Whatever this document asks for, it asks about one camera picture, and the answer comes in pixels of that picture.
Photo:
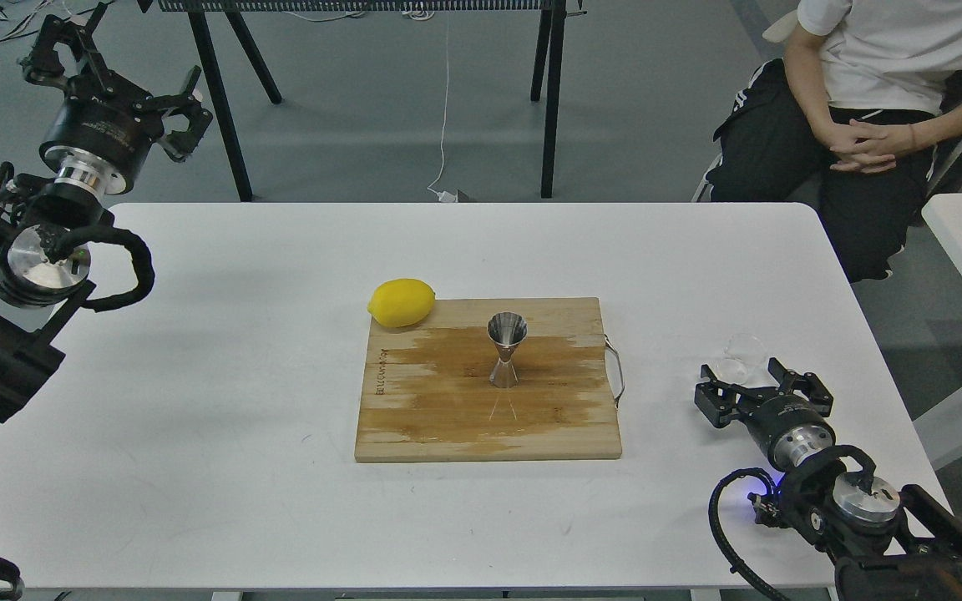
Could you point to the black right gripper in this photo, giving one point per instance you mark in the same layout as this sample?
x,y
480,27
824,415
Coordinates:
x,y
787,428

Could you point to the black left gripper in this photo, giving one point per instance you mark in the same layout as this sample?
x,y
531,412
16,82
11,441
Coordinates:
x,y
92,126

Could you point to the clear plastic measuring cup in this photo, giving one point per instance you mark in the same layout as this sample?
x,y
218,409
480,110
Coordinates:
x,y
743,362

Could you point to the steel double jigger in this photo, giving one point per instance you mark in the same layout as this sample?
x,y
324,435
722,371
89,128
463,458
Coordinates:
x,y
506,330

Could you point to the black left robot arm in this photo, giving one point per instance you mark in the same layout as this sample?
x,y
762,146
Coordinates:
x,y
60,250

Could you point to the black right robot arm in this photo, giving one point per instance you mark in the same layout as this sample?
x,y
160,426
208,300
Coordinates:
x,y
885,542

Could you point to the seated person white shirt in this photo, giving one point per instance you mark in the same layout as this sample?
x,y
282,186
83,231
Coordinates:
x,y
861,96

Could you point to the wooden cutting board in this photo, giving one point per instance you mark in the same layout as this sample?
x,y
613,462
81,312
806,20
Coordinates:
x,y
427,397

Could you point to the yellow lemon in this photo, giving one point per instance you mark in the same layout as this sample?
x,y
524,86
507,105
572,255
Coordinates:
x,y
401,302

